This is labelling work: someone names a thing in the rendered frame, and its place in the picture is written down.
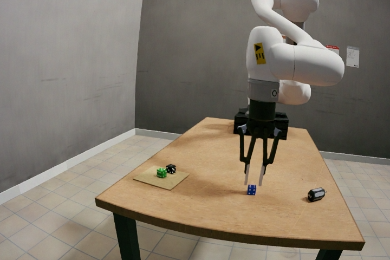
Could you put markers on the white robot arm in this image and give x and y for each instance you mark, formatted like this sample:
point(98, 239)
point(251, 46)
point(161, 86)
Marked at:
point(283, 72)

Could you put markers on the beige square mat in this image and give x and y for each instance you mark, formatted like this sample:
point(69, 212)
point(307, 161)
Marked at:
point(168, 183)

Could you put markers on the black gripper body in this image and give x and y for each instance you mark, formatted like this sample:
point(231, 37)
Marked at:
point(261, 114)

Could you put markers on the green die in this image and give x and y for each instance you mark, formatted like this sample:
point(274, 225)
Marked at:
point(161, 172)

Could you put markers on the blue die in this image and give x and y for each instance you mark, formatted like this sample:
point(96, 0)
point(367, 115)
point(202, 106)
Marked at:
point(251, 190)

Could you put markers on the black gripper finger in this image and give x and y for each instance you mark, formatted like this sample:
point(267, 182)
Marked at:
point(246, 160)
point(277, 133)

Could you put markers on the black die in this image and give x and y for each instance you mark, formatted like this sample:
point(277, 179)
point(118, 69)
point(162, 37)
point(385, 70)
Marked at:
point(171, 168)

